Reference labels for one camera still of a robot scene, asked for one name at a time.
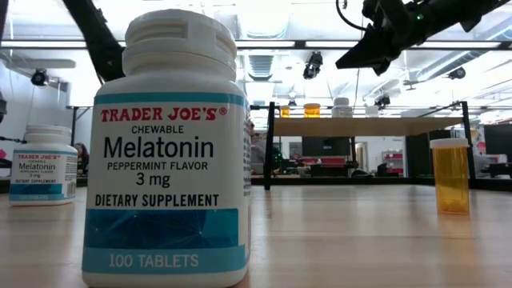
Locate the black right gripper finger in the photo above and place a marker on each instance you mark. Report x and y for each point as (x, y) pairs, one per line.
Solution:
(368, 48)
(382, 68)

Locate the clear plastic bottle white cap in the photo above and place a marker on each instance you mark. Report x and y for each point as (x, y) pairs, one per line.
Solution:
(372, 111)

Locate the white melatonin supplement bottle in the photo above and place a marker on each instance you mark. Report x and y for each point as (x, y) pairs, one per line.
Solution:
(342, 108)
(168, 160)
(44, 168)

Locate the large orange pill bottle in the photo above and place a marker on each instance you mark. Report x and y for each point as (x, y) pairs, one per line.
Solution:
(312, 110)

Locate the small orange pill bottle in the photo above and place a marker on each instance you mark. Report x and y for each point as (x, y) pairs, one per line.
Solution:
(285, 111)
(450, 180)

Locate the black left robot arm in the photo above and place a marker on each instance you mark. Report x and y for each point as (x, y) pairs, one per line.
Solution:
(96, 40)

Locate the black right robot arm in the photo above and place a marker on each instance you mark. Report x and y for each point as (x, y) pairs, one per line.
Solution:
(460, 10)

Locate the red shelf unit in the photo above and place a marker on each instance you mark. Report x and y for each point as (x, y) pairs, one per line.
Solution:
(393, 160)

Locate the black ceiling fixture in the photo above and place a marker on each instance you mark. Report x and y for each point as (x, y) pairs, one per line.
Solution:
(457, 73)
(39, 77)
(382, 100)

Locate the black cabinet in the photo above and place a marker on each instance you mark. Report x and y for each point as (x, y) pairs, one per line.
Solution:
(420, 154)

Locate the black monitor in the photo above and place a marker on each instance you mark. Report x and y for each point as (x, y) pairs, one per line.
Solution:
(326, 146)

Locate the floral patterned cloth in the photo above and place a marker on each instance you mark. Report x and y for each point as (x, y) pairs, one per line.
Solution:
(479, 148)

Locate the person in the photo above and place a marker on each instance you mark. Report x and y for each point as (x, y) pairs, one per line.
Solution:
(82, 158)
(258, 150)

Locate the black overhead camera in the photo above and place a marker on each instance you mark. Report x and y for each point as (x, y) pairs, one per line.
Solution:
(313, 65)

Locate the wooden shelf black metal frame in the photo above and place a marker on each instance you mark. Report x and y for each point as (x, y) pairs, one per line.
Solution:
(360, 126)

